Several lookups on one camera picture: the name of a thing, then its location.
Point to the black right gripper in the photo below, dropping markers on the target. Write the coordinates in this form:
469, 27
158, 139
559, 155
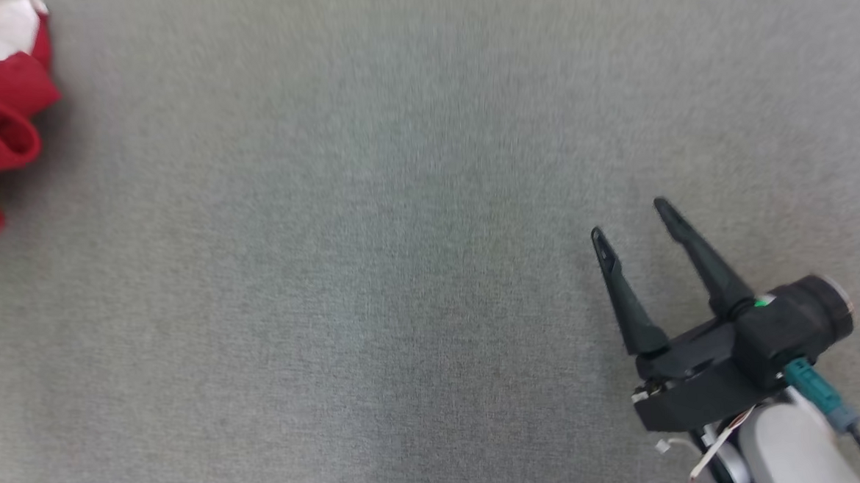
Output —
695, 382

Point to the red shorts white side stripe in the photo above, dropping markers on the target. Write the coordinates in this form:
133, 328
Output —
2, 80

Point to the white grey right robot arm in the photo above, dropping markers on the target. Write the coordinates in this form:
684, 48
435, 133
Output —
787, 451

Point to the grey fabric sofa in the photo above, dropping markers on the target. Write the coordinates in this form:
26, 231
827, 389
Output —
327, 239

